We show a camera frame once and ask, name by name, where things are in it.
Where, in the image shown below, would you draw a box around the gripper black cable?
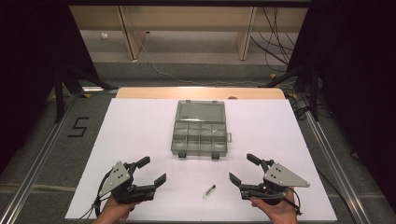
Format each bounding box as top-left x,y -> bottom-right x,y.
281,187 -> 304,217
74,169 -> 114,224

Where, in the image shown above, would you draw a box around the person's right hand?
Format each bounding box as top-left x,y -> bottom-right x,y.
250,186 -> 300,224

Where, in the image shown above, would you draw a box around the black floor cables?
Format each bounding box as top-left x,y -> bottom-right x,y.
283,88 -> 310,121

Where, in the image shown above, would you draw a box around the small screw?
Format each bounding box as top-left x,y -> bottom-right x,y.
202,184 -> 217,200

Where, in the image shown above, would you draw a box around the bundle of black cables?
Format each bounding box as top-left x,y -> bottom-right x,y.
249,7 -> 297,73

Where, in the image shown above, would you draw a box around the black metal stand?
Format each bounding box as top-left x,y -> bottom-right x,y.
265,63 -> 321,122
53,64 -> 120,124

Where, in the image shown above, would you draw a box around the aluminium floor rail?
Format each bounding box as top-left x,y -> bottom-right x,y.
303,110 -> 372,224
0,92 -> 82,224

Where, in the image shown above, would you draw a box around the white table mat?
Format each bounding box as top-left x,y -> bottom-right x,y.
64,97 -> 339,222

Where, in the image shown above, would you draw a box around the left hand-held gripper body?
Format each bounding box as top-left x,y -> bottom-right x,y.
98,161 -> 157,205

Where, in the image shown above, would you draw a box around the beige wooden desk frame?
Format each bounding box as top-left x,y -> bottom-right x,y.
68,5 -> 309,62

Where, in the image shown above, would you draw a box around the person's left hand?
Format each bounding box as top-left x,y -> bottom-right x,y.
92,195 -> 138,224

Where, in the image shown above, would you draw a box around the black curtain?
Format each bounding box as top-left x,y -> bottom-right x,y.
286,0 -> 396,214
0,0 -> 101,175

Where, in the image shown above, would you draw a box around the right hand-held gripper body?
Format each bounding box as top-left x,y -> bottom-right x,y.
238,158 -> 311,206

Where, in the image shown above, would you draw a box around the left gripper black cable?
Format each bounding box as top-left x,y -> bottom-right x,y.
74,169 -> 114,224

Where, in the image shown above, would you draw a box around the clear plastic compartment box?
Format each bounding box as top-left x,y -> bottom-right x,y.
170,99 -> 233,161

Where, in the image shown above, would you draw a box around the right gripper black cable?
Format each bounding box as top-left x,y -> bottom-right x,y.
281,187 -> 304,217

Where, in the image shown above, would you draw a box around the thin white cable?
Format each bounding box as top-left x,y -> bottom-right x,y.
132,30 -> 269,88

